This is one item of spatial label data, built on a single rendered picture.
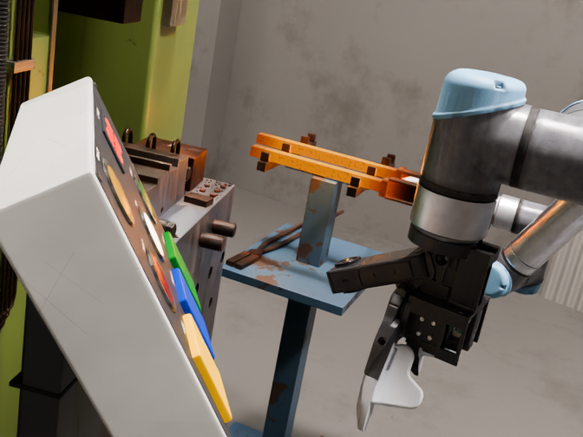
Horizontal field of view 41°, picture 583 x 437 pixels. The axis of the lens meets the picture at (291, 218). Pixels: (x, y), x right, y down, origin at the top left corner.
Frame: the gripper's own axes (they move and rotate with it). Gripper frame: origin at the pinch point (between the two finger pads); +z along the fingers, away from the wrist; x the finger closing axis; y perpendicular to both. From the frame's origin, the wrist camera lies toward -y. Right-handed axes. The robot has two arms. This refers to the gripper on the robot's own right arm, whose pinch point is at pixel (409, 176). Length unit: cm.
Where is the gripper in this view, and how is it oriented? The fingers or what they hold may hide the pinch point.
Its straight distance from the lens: 176.1
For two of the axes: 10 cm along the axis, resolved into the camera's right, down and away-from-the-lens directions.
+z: -9.1, -2.8, 3.2
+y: -1.7, 9.3, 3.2
